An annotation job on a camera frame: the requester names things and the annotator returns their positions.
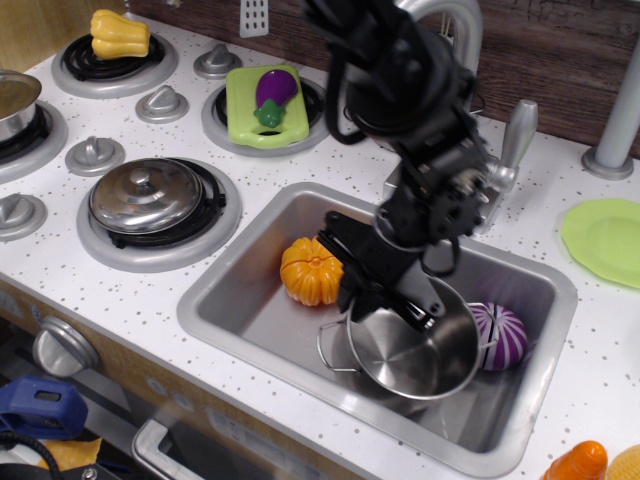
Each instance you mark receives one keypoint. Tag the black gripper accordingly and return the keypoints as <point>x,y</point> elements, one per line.
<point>375,265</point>

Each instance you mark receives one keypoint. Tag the stainless steel pot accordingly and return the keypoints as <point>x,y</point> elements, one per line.
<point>383,357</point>

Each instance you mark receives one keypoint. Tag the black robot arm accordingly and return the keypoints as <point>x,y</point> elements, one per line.
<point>394,81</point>

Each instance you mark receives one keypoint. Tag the silver toy sink basin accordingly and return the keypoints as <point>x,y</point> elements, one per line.
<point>241,306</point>

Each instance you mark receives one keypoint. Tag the steel pot lid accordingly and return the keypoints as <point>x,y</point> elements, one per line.
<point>145,196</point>

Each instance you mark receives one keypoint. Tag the steel pot on left burner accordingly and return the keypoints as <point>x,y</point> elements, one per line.
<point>19,93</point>

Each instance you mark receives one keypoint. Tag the orange toy pumpkin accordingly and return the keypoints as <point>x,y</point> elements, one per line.
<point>310,273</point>

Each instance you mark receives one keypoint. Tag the purple striped toy onion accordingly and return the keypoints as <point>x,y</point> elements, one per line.
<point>503,336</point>

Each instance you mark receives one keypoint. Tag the front right stove burner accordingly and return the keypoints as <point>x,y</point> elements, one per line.
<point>201,234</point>

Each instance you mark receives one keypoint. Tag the stove burner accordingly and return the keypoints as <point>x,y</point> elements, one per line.
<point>201,234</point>
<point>77,70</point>
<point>216,130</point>
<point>44,150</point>

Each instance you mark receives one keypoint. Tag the green toy cutting board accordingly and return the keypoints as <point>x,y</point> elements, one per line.
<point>244,128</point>

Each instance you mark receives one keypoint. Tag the silver toy faucet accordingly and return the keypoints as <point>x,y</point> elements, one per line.
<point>522,124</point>

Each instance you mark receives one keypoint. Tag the green toy plate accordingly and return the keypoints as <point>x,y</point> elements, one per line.
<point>603,236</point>

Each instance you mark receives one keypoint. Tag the purple toy eggplant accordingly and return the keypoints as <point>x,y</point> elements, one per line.
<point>275,89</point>

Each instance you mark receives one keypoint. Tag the back right stove burner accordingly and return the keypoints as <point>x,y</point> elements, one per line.
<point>216,130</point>

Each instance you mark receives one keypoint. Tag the orange toy bottle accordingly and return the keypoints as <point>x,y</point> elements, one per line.
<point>587,460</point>

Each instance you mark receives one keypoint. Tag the silver stove knob top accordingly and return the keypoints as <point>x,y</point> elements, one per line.
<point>216,63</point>

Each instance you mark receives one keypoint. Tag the silver stove knob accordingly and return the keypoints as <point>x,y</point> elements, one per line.
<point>94,156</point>
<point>164,105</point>
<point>216,63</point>

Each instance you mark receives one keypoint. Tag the silver stove knob middle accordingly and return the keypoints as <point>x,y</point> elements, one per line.
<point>164,105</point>

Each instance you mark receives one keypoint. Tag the yellow mesh toy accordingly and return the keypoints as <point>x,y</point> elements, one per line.
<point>626,465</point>

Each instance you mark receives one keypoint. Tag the silver stove knob lower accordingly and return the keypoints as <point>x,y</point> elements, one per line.
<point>94,156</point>

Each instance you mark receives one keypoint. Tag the silver oven knob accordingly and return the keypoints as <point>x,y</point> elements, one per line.
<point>61,351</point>

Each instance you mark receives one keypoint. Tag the yellow cloth lower left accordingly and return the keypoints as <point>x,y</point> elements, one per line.
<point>71,454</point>

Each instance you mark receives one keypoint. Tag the silver stove knob left edge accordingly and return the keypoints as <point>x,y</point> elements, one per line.
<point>21,216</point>

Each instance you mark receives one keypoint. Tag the yellow toy bell pepper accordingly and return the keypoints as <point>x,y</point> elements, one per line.
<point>115,36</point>

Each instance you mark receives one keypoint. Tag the back left stove burner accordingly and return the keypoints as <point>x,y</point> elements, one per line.
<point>77,70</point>

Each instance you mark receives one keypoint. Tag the grey post with base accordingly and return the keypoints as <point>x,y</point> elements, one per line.
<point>611,158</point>

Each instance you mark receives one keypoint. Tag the silver oven door handle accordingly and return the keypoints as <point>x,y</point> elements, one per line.
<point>150,449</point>

